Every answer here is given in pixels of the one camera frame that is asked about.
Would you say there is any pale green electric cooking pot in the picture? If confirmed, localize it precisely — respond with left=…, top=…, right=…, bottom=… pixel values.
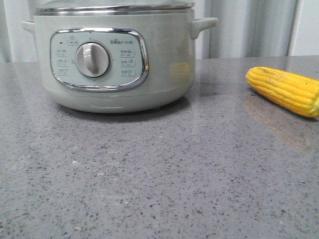
left=21, top=8, right=218, bottom=113

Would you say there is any yellow corn cob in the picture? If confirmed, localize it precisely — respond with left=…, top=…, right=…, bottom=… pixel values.
left=246, top=67, right=319, bottom=118

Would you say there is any grey round control knob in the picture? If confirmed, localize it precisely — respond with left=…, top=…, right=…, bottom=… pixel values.
left=75, top=42, right=110, bottom=78

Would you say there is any glass pot lid steel rim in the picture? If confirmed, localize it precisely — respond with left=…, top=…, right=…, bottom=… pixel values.
left=36, top=0, right=195, bottom=12

